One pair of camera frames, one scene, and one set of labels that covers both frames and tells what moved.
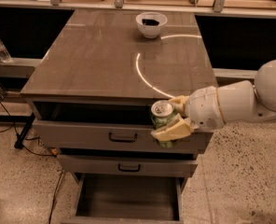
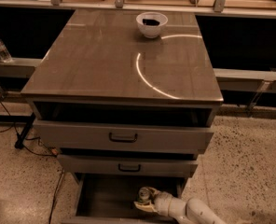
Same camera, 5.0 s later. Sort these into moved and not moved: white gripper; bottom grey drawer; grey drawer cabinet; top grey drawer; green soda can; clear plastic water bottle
Moved: green soda can; white gripper
Not moved: grey drawer cabinet; clear plastic water bottle; top grey drawer; bottom grey drawer
